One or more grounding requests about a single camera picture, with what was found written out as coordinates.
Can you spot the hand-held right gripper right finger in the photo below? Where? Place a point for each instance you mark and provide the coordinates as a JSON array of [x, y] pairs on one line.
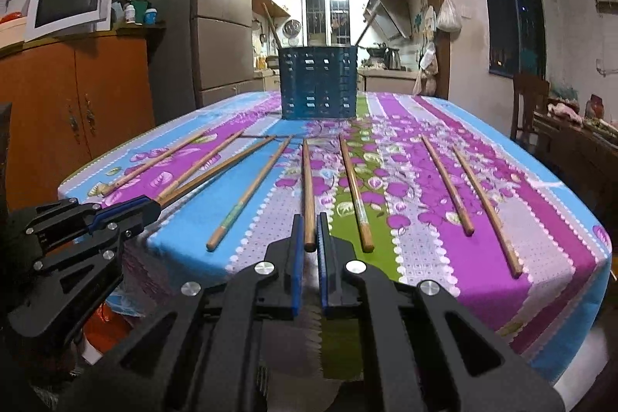
[[323, 262]]

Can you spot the orange wooden cabinet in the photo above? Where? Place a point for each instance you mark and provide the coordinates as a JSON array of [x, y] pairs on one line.
[[62, 112]]

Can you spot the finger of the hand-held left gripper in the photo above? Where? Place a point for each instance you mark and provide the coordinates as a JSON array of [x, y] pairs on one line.
[[123, 211], [108, 265]]

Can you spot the red plastic bag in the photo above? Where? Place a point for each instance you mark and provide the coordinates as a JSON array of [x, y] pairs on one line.
[[104, 325]]

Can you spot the white microwave oven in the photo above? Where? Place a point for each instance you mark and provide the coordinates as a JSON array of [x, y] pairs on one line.
[[67, 1]]

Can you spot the green cup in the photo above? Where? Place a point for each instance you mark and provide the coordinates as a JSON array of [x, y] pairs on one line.
[[140, 11]]

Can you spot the row of chopsticks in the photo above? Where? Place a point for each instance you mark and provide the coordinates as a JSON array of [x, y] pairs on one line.
[[355, 192]]

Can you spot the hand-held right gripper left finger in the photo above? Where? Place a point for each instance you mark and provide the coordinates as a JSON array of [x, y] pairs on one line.
[[297, 262]]

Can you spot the barred kitchen window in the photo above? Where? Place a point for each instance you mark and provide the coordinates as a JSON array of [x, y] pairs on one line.
[[327, 14]]

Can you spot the wooden chopstick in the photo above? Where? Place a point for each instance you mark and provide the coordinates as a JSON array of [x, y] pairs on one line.
[[307, 199], [364, 30], [217, 170], [273, 26]]

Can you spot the wooden chair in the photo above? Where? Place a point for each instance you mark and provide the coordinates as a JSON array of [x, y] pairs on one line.
[[528, 103]]

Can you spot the white bottle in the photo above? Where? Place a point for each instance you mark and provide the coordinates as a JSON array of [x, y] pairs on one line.
[[129, 14]]

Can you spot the wooden dining table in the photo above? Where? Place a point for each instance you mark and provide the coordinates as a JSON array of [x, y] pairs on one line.
[[574, 151]]

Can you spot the floral striped tablecloth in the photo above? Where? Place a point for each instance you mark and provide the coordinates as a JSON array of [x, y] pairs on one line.
[[434, 219]]

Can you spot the pink cloth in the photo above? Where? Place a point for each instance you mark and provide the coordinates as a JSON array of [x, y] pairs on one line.
[[565, 112]]

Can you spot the hanging steel colander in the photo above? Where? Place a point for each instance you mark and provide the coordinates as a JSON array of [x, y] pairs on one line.
[[292, 28]]

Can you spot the blue bottle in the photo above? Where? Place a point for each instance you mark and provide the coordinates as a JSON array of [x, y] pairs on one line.
[[151, 16]]

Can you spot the hanging white plastic bag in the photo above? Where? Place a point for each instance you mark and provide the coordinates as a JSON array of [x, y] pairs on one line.
[[449, 16]]

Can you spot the dark blue perforated utensil holder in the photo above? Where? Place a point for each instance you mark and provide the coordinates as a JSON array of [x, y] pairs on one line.
[[318, 84]]

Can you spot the steel range hood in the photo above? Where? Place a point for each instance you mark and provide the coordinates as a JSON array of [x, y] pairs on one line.
[[386, 16]]

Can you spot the hanging towels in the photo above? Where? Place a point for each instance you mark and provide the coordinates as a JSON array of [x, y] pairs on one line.
[[427, 69]]

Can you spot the steel electric kettle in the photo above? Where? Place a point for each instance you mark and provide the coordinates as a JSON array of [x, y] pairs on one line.
[[393, 58]]

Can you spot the dark window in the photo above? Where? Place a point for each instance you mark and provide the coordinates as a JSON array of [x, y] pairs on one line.
[[512, 6]]

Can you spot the grey refrigerator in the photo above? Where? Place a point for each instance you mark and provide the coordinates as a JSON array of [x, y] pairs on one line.
[[207, 6]]

